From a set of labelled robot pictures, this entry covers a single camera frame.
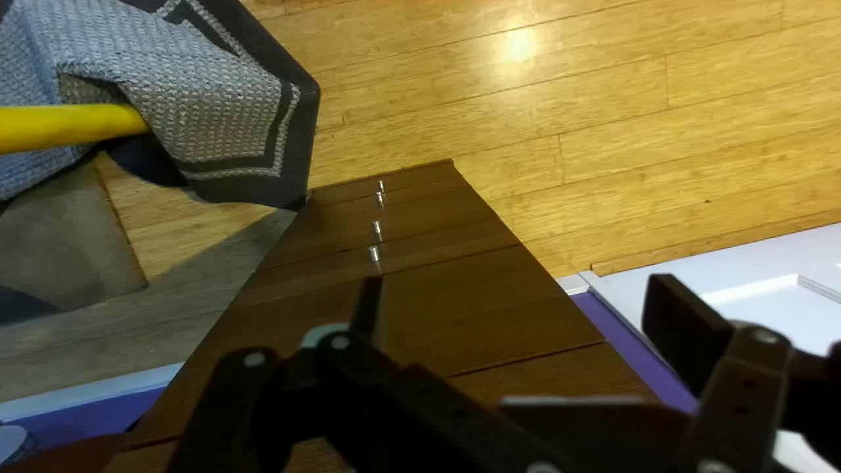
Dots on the yellow rod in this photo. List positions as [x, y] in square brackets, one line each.
[66, 125]

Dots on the white panelled door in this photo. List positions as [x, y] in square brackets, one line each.
[762, 276]

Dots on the brown wooden drawer chest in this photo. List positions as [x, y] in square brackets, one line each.
[447, 309]

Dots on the brown wooden drawer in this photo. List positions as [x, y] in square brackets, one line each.
[460, 309]
[433, 233]

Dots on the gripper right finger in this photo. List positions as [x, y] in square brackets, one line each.
[742, 387]

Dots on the grey woven rug dark border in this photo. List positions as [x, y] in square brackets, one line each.
[217, 85]

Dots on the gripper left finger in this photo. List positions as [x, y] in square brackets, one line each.
[230, 420]

